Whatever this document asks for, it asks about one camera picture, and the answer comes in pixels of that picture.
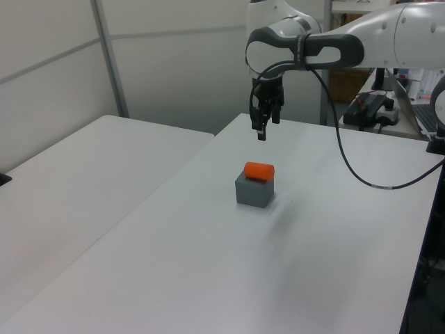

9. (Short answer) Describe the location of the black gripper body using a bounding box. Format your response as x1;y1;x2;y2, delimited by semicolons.
252;77;286;106

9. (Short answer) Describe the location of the orange cylinder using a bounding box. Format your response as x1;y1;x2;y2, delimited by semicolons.
243;161;277;184

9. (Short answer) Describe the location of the grey block with round hole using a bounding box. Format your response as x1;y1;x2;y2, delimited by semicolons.
234;171;276;209

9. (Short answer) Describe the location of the brown cardboard box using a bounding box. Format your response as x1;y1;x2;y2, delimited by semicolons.
327;68;371;104

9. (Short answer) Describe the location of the black power supply box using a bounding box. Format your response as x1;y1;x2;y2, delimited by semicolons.
343;92;384;129

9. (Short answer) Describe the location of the white emergency stop button box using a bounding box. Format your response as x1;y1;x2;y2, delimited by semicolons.
374;98;400;127

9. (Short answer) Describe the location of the grey laptop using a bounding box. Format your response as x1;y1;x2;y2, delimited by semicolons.
385;68;439;134

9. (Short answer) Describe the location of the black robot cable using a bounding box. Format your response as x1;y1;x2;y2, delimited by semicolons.
248;61;445;191

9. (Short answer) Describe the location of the grey partition post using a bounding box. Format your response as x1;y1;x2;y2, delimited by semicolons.
91;0;130;120

